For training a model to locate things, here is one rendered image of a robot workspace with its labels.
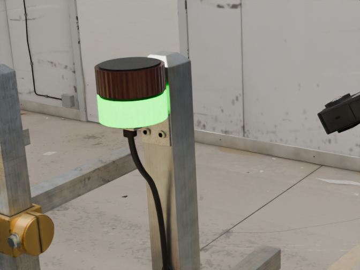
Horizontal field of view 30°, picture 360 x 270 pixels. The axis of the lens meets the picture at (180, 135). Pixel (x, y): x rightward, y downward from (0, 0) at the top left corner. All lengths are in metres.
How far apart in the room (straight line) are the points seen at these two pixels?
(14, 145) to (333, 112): 0.36
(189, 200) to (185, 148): 0.05
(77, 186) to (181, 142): 0.36
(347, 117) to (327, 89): 2.89
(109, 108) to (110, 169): 0.44
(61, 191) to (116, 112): 0.39
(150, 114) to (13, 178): 0.29
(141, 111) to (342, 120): 0.23
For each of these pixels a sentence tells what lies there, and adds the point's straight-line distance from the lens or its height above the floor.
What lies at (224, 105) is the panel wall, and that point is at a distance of 3.93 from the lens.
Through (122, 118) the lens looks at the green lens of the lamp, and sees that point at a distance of 0.56.
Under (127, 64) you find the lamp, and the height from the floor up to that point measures 1.18.
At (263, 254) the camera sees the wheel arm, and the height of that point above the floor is 0.86.
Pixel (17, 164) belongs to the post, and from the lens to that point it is 0.81.
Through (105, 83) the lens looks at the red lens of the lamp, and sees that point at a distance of 0.56.
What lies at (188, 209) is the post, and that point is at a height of 1.03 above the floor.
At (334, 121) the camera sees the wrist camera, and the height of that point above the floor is 1.09.
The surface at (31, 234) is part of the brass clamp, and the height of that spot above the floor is 0.95.
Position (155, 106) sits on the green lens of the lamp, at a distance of 0.56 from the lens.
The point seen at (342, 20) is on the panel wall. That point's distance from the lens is 3.48.
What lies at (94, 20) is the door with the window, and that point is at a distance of 4.47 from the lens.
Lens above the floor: 1.29
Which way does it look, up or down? 18 degrees down
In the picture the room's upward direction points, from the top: 3 degrees counter-clockwise
